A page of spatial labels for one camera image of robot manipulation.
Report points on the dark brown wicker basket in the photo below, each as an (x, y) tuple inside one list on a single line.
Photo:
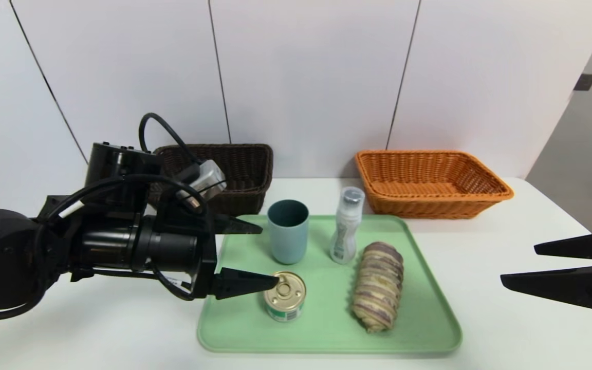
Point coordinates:
[(244, 169)]

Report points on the dark wall fixture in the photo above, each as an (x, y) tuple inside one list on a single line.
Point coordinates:
[(585, 82)]

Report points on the light green plastic tray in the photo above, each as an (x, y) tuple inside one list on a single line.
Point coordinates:
[(327, 308)]

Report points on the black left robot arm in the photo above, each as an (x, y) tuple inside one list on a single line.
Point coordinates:
[(3, 257)]

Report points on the tin can with gold lid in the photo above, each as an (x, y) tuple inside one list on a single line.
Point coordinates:
[(285, 298)]

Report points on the blue-grey plastic cup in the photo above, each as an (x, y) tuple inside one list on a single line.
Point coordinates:
[(288, 241)]

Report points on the orange wicker basket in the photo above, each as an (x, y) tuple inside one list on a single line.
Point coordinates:
[(429, 174)]

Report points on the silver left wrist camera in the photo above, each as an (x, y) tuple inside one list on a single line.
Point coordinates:
[(206, 182)]

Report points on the striped purple bread roll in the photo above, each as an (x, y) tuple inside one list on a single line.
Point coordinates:
[(378, 288)]

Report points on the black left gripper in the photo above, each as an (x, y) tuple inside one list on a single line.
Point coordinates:
[(208, 257)]

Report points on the white bottle with clear cap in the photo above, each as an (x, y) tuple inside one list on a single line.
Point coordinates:
[(345, 236)]

